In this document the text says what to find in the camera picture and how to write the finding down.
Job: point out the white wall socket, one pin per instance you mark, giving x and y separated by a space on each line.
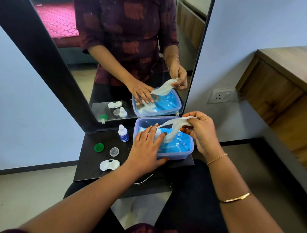
221 96

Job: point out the blue wet wipes packet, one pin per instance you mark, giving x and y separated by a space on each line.
178 144

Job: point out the thin gold bangle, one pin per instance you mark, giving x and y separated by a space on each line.
217 159

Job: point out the person's black trousers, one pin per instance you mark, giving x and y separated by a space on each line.
191 199

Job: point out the person's left forearm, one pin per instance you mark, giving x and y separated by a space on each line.
96 199

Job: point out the flat gold bangle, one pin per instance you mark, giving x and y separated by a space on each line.
236 198

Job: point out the person's left little finger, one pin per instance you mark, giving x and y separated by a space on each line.
138 139

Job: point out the green round cap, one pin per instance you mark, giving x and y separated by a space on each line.
99 147

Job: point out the clear blue plastic container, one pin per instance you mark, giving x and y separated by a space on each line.
176 155

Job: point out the clear round cap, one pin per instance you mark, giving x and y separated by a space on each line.
114 152

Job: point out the white wet wipe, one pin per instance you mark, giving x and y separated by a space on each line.
176 129

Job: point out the person's left middle finger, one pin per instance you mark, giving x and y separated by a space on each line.
154 133

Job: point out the person's left hand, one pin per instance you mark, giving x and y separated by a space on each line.
144 158

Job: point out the black dressing table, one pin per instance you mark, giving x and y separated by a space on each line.
91 163

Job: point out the person's maroon printed top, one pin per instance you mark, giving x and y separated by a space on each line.
141 228

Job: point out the person's right hand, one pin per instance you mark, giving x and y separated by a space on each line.
206 134

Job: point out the person's right forearm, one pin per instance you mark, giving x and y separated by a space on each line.
237 187

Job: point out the wooden cabinet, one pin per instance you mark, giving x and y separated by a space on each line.
275 96

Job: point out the white contact lens case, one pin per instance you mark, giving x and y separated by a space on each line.
109 165

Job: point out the white dropper bottle blue label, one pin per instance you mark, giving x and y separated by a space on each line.
123 135

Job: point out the person's left thumb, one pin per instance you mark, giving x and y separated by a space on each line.
163 162

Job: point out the black framed mirror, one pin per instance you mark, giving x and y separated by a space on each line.
79 79

